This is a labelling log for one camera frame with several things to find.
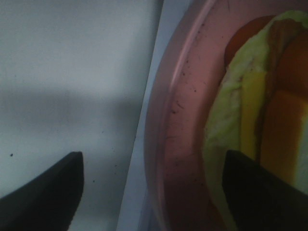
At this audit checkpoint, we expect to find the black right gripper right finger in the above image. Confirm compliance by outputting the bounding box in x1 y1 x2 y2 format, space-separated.
222 150 308 231

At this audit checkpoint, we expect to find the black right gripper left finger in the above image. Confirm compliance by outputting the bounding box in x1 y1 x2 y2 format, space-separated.
0 152 84 231

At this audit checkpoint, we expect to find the toy sandwich with bread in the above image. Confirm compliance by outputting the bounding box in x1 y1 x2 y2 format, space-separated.
203 11 308 231

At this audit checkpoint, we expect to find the pink round plate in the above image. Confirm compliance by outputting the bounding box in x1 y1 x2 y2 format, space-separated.
144 0 308 231

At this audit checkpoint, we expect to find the white microwave oven body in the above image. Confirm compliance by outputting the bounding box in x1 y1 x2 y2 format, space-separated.
0 0 167 231

